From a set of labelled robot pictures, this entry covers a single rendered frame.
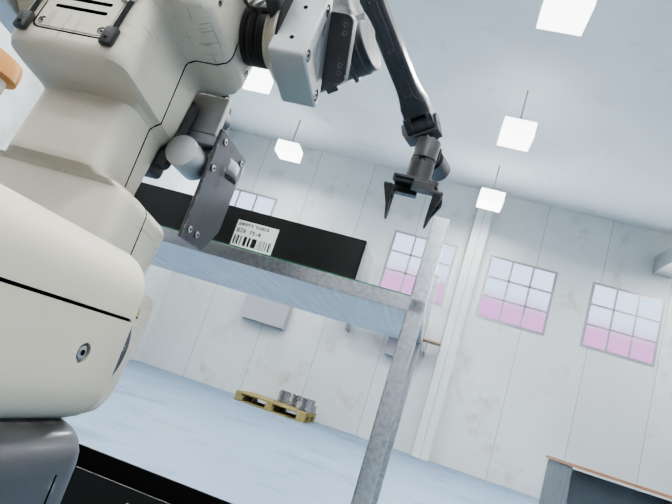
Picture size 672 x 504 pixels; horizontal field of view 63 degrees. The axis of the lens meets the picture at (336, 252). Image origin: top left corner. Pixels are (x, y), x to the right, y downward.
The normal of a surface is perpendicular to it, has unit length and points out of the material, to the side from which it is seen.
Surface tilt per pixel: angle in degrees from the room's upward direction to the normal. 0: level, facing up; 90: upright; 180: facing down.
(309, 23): 82
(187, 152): 90
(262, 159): 90
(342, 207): 90
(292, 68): 172
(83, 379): 90
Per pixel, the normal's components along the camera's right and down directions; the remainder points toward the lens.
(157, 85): 0.94, 0.26
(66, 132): -0.11, -0.40
